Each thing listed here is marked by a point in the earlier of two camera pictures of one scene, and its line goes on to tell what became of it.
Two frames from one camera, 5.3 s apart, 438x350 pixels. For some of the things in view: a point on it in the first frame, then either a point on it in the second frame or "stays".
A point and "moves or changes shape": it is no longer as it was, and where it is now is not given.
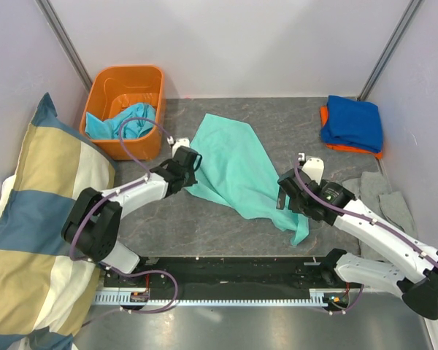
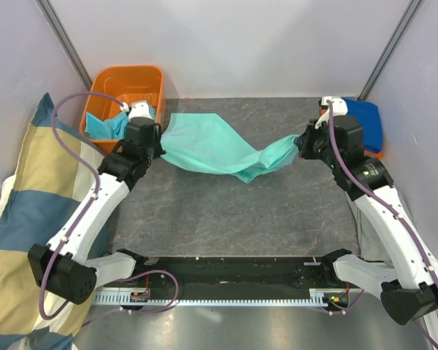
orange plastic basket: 113,89 stays
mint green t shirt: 234,170 moves or changes shape
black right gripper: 281,197 to 304,141
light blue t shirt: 109,129 stays
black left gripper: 192,180 to 158,149
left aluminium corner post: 66,42 stays
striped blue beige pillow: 36,294 stays
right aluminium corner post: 390,49 stays
